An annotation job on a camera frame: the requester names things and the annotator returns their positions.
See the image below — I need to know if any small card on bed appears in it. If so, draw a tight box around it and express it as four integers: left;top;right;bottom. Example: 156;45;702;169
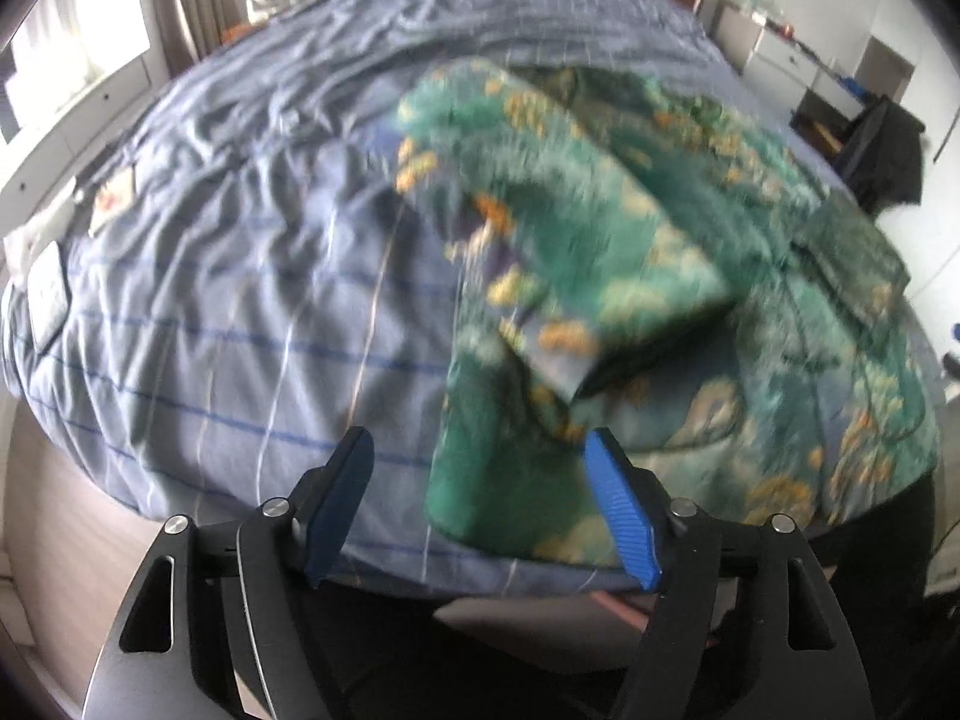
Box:
88;166;137;238

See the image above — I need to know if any black jacket on chair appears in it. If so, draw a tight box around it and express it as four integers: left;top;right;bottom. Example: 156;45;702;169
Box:
832;96;926;218

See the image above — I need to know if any blue striped bed cover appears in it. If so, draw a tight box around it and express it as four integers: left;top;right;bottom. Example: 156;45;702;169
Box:
2;0;856;596

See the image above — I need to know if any green floral patterned garment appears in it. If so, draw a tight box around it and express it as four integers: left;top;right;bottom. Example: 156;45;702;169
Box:
395;59;939;567

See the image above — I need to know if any white desk with drawers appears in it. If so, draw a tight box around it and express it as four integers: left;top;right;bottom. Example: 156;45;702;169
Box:
711;0;866;122

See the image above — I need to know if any white cloth on bed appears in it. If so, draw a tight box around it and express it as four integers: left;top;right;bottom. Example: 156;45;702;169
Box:
3;195;76;278

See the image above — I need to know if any white window sill cabinet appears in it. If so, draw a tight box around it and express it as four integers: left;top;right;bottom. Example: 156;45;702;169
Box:
2;55;166;234

